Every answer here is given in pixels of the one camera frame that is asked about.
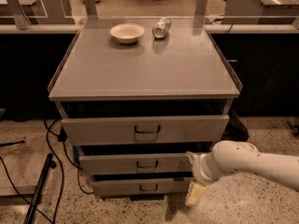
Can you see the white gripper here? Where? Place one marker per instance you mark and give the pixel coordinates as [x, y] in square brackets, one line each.
[199, 170]

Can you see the grey top drawer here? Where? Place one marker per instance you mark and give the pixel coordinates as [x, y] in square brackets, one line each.
[145, 130]

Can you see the left background desk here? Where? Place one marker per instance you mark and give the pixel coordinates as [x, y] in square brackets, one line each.
[40, 11]

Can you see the black metal pole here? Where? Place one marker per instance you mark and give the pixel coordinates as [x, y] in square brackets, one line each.
[38, 190]

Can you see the left metal post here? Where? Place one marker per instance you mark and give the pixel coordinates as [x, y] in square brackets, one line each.
[18, 15]

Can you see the white ceramic bowl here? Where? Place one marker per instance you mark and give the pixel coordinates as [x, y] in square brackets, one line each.
[127, 33]

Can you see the right metal post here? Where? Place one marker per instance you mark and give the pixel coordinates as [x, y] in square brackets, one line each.
[200, 9]

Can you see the grey bottom drawer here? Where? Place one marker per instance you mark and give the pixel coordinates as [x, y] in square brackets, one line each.
[129, 187]

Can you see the metal post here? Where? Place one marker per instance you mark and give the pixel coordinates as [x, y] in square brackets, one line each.
[200, 9]
[18, 15]
[91, 9]

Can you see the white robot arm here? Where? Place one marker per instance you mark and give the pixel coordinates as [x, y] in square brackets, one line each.
[231, 157]

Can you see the crushed silver can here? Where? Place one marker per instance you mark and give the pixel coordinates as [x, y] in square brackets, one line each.
[161, 28]

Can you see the grey background desk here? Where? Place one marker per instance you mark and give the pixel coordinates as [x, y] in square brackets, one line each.
[260, 11]

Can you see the grey drawer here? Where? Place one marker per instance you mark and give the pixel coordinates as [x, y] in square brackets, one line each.
[135, 164]
[129, 187]
[145, 130]

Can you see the middle metal post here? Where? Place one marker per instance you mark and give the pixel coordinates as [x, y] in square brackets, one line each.
[91, 9]

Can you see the grey metal drawer cabinet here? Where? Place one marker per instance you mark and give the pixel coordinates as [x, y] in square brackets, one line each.
[181, 75]

